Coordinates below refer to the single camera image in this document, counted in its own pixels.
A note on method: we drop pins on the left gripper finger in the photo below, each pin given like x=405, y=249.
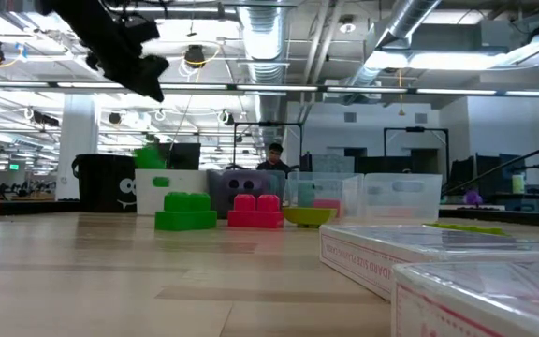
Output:
x=138, y=79
x=157, y=68

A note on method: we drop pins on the small green toy block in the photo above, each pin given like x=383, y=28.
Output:
x=185, y=220

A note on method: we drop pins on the small red toy block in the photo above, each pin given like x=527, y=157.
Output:
x=255, y=219

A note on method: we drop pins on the yellow-green bowl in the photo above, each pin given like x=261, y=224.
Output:
x=309, y=216

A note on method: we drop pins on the small red studded brick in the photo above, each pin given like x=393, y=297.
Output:
x=328, y=203

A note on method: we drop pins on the white column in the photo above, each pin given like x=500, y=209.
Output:
x=77, y=140

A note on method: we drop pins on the black monitor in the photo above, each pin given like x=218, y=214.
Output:
x=185, y=156

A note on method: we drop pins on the black bucket with face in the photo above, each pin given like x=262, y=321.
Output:
x=106, y=187

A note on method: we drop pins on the white plastic bin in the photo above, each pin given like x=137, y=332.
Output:
x=148, y=201

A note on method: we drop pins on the person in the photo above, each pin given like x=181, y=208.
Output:
x=274, y=164

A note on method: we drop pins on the smoky grey plastic bin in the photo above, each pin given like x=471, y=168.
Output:
x=279, y=187

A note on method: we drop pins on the clear plastic bin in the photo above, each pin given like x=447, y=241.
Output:
x=349, y=187
x=405, y=201

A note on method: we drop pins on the yellow hanging pendant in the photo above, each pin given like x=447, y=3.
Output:
x=401, y=112

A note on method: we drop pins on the pink-backed playing card deck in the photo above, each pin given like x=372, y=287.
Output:
x=368, y=262

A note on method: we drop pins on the small purple object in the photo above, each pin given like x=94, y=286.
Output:
x=473, y=197

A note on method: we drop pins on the dark desk monitor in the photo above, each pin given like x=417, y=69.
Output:
x=485, y=173

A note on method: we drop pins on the lime green studded plate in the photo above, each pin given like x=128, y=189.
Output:
x=470, y=229

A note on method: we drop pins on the yellow-green bottle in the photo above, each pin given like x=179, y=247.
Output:
x=518, y=185

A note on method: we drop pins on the red-backed playing card deck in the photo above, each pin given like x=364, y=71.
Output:
x=461, y=309

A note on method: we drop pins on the silver round air duct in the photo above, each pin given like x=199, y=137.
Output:
x=265, y=37

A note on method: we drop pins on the silver slanted air duct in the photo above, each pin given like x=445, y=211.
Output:
x=410, y=19

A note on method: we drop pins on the black aluminium table frame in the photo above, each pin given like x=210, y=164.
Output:
x=508, y=217

